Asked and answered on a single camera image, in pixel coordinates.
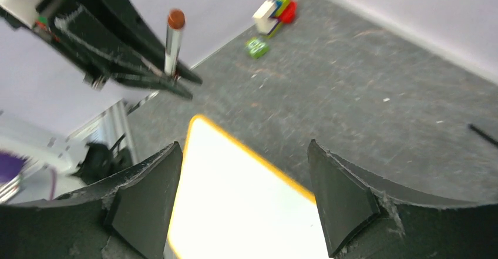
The yellow framed whiteboard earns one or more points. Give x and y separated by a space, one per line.
233 203

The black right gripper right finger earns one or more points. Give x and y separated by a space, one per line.
364 215

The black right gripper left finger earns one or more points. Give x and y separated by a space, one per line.
125 215

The red marker cap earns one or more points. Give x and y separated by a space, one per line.
176 19

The white whiteboard marker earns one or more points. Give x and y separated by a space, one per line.
173 44

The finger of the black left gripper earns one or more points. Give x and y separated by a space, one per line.
98 70
110 27

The green monster toy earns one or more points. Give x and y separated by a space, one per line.
256 47

